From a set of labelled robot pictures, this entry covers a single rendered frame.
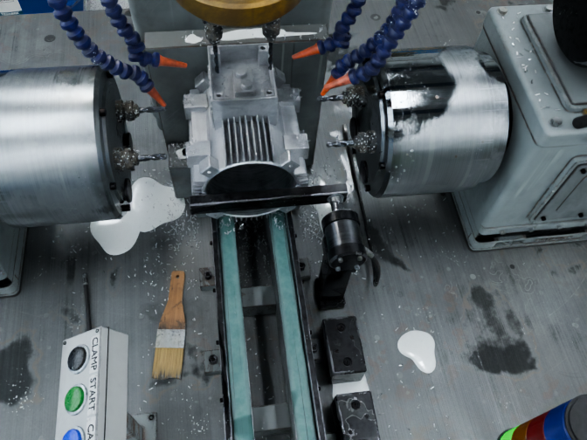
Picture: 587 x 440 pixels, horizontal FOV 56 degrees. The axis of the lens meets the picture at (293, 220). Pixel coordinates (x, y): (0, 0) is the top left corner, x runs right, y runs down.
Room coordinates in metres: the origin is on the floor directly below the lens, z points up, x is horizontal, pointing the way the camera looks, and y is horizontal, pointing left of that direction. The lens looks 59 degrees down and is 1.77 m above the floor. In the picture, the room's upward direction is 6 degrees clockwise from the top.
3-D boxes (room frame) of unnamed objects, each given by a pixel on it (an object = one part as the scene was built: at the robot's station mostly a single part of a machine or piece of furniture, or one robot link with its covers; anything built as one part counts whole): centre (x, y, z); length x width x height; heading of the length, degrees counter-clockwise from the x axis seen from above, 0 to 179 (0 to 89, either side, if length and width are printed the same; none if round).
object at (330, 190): (0.49, 0.04, 1.01); 0.26 x 0.04 x 0.03; 102
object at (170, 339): (0.34, 0.20, 0.80); 0.21 x 0.05 x 0.01; 5
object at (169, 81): (0.75, 0.13, 0.97); 0.30 x 0.11 x 0.34; 102
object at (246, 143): (0.60, 0.09, 1.01); 0.20 x 0.19 x 0.19; 12
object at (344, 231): (0.61, -0.08, 0.92); 0.45 x 0.13 x 0.24; 12
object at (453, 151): (0.67, -0.23, 1.04); 0.41 x 0.25 x 0.25; 102
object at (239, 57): (0.64, 0.10, 1.11); 0.12 x 0.11 x 0.07; 12
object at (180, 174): (0.64, 0.22, 0.86); 0.07 x 0.06 x 0.12; 102
